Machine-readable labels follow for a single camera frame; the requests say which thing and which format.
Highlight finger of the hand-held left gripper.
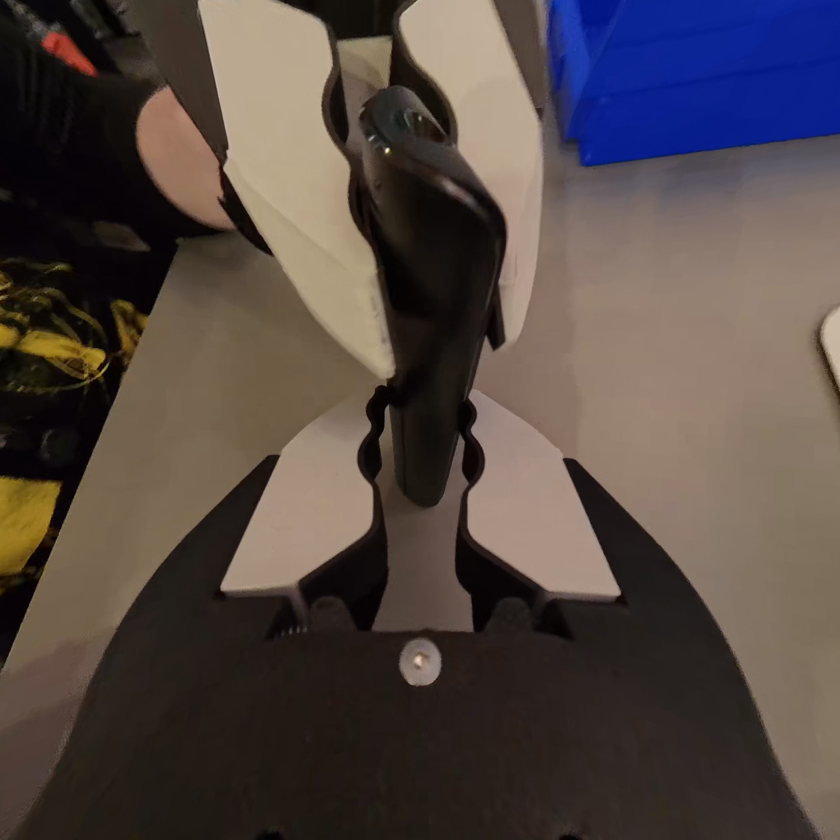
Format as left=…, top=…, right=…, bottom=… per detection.
left=196, top=0, right=396, bottom=383
left=392, top=0, right=551, bottom=350

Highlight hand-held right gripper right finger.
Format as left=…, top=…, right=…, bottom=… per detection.
left=454, top=390, right=622, bottom=632

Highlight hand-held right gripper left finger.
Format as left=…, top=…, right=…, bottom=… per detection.
left=220, top=386, right=391, bottom=632

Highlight blue plastic bin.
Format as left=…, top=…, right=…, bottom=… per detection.
left=546, top=0, right=840, bottom=167

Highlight black remote control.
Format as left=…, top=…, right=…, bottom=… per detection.
left=346, top=85, right=508, bottom=509

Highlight person's left forearm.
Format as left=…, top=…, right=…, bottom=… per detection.
left=0, top=0, right=198, bottom=244

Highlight grey desk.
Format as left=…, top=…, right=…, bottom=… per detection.
left=0, top=118, right=840, bottom=840

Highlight person's left hand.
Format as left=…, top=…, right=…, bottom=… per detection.
left=136, top=87, right=238, bottom=231

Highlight yellow black patterned pants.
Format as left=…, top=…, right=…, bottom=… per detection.
left=0, top=256, right=151, bottom=595

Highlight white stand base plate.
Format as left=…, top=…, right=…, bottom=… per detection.
left=819, top=307, right=840, bottom=396

